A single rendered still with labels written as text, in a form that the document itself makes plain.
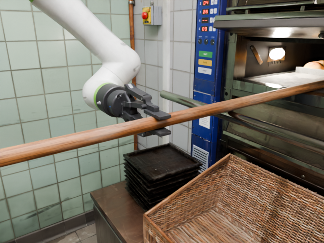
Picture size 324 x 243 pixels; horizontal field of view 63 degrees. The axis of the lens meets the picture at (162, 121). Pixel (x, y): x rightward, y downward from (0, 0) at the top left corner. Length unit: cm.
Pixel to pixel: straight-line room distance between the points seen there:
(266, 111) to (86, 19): 76
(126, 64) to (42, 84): 94
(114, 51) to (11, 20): 91
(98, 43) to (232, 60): 60
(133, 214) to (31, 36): 110
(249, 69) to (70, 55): 105
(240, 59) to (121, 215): 88
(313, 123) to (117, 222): 88
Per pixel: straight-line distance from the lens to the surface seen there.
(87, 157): 195
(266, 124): 68
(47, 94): 175
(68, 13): 87
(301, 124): 109
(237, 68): 123
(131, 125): 55
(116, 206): 136
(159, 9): 161
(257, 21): 96
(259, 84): 114
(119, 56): 87
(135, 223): 126
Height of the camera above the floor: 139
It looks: 19 degrees down
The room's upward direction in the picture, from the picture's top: straight up
